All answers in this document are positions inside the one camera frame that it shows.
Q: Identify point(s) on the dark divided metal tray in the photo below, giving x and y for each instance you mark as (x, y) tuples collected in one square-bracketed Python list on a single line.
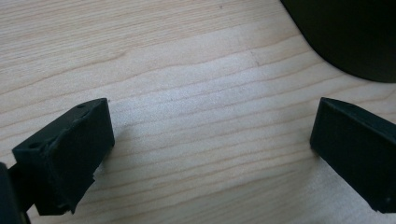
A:
[(358, 31)]

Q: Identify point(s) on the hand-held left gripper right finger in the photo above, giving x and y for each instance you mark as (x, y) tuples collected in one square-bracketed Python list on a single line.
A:
[(355, 149)]

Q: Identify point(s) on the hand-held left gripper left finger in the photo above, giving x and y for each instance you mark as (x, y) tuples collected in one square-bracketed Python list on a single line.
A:
[(65, 155)]

